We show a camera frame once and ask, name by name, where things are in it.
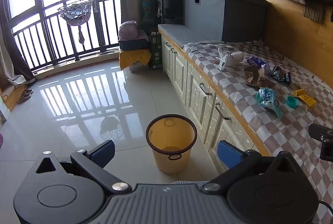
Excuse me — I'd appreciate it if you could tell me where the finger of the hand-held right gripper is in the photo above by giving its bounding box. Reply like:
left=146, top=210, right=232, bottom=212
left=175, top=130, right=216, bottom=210
left=308, top=124, right=333, bottom=162

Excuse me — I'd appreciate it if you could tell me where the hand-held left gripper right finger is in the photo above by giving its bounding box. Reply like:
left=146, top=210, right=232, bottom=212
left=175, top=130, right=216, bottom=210
left=202, top=140, right=299, bottom=192

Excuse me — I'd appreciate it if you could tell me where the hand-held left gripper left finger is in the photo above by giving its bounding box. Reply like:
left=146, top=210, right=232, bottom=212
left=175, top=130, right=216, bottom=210
left=32, top=140, right=132, bottom=194

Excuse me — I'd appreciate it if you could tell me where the yellow cigarette box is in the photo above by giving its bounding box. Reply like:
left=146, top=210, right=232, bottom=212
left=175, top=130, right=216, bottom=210
left=293, top=89, right=317, bottom=111

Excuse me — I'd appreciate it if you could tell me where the teal bottle cap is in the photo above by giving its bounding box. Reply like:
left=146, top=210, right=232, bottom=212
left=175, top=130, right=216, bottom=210
left=286, top=96, right=300, bottom=109

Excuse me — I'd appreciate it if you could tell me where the clear zip bag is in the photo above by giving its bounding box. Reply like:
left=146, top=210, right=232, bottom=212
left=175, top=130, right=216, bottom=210
left=299, top=82, right=317, bottom=96

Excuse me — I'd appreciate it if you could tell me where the yellow plastic waste bin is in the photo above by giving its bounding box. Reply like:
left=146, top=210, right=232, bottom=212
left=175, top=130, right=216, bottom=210
left=146, top=114, right=197, bottom=174

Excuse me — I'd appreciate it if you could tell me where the teal white plastic wrapper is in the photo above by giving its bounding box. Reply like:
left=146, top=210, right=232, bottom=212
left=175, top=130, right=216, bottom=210
left=256, top=87, right=283, bottom=119

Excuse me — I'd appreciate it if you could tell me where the dark blue snack packet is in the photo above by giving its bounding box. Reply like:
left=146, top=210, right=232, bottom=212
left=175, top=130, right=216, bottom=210
left=271, top=66, right=292, bottom=83

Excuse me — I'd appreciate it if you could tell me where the blue purple snack wrapper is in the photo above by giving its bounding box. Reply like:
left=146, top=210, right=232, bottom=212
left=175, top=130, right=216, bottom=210
left=247, top=56, right=269, bottom=70

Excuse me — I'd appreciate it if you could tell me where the white plastic bag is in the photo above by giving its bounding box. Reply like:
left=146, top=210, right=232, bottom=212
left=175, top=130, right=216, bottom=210
left=217, top=47, right=246, bottom=71

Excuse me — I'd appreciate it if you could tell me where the brown white checkered blanket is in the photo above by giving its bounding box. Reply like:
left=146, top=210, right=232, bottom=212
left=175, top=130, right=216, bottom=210
left=182, top=40, right=333, bottom=224

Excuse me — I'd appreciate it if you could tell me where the white drawer cabinet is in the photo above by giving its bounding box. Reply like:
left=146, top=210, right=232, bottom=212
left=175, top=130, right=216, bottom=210
left=161, top=31, right=262, bottom=175

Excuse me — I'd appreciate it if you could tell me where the white plastic sack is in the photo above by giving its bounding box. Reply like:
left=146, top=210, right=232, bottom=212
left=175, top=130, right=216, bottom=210
left=128, top=61, right=147, bottom=73

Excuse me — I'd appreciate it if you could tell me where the pair of shoes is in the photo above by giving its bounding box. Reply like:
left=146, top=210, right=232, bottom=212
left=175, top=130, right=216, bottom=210
left=17, top=88, right=34, bottom=104

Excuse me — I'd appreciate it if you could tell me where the dark storage tray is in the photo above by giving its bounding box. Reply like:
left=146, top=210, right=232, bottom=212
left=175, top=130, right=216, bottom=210
left=118, top=38, right=151, bottom=51

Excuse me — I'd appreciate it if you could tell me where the dark green carton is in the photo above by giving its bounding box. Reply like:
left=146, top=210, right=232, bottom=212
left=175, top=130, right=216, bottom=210
left=148, top=28, right=163, bottom=70

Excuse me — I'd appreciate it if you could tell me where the dark brown curtain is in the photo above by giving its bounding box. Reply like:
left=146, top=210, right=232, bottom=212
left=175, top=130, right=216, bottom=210
left=0, top=0, right=36, bottom=87

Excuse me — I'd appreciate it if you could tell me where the grey fabric storage box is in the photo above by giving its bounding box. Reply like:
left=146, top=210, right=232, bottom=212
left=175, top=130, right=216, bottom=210
left=180, top=0, right=269, bottom=43

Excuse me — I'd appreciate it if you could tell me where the hanging net basket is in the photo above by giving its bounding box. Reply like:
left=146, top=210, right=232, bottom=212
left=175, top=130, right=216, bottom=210
left=57, top=0, right=95, bottom=45

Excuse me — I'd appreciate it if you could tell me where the printed plastic package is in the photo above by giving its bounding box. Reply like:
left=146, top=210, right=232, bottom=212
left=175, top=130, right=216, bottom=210
left=142, top=0, right=160, bottom=27

